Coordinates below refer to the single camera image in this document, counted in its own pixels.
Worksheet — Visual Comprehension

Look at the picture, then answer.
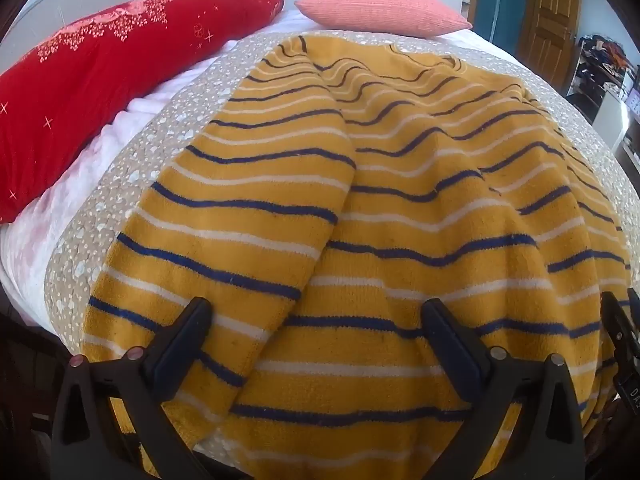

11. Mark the pile of clothes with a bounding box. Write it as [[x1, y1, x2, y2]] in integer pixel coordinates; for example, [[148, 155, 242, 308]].
[[579, 34, 630, 78]]

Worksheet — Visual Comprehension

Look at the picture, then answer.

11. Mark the white round headboard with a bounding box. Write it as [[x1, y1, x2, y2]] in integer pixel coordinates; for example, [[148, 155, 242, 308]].
[[0, 0, 149, 67]]

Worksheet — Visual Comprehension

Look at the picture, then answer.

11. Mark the coral pink pillow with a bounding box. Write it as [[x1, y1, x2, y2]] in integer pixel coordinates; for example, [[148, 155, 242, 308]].
[[294, 0, 474, 37]]

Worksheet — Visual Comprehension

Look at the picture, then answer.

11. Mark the red embroidered pillow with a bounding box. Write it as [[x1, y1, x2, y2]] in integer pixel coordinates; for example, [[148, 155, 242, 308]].
[[0, 0, 285, 225]]

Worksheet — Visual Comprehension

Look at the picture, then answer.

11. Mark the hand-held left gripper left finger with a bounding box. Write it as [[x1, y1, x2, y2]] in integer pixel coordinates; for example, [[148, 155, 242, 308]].
[[50, 296, 241, 480]]

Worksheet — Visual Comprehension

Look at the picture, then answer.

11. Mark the white shelf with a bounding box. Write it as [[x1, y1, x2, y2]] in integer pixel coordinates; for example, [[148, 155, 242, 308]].
[[567, 52, 640, 153]]

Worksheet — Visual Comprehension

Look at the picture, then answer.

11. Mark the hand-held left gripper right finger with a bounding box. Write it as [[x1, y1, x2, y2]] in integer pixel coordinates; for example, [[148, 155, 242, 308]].
[[415, 298, 586, 480]]

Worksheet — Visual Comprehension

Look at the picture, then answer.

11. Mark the beige spotted quilted blanket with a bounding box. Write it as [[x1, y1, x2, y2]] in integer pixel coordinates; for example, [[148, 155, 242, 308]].
[[44, 29, 640, 463]]

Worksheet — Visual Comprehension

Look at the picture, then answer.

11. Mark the dark wooden chair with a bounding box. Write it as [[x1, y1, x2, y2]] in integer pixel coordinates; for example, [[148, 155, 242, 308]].
[[0, 309, 68, 480]]

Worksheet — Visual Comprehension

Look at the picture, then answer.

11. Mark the wooden door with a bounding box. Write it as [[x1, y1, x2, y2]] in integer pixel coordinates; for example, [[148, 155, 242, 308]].
[[519, 0, 584, 95]]

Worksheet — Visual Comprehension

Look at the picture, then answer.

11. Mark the yellow striped sweater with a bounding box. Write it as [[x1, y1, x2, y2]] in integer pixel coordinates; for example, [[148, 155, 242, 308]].
[[81, 32, 634, 480]]

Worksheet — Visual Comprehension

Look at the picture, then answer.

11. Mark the teal curtain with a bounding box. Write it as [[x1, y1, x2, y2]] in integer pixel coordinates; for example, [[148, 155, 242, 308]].
[[472, 0, 529, 57]]

